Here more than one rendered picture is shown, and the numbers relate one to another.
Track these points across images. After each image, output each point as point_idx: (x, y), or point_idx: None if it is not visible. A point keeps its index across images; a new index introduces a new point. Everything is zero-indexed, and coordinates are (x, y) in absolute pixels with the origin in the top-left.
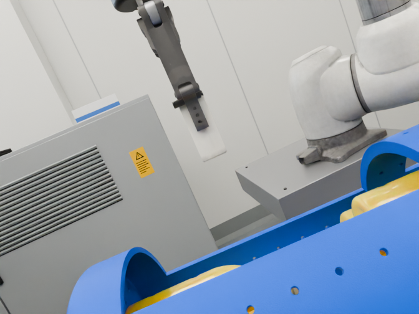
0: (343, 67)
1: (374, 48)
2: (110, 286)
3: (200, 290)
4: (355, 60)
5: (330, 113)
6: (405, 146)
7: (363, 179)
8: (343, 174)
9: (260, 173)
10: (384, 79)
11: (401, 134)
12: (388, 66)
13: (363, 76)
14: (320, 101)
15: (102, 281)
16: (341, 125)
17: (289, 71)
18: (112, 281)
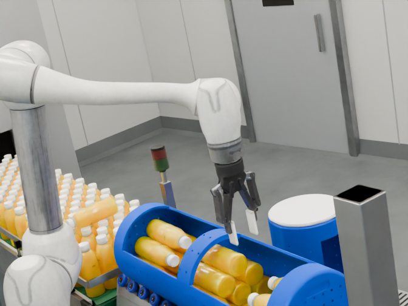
0: (57, 265)
1: (70, 246)
2: (310, 265)
3: (300, 256)
4: (54, 260)
5: (68, 302)
6: (224, 235)
7: (192, 277)
8: None
9: None
10: (76, 267)
11: (211, 237)
12: (76, 257)
13: (69, 268)
14: (65, 294)
15: (309, 266)
16: None
17: (34, 277)
18: (308, 265)
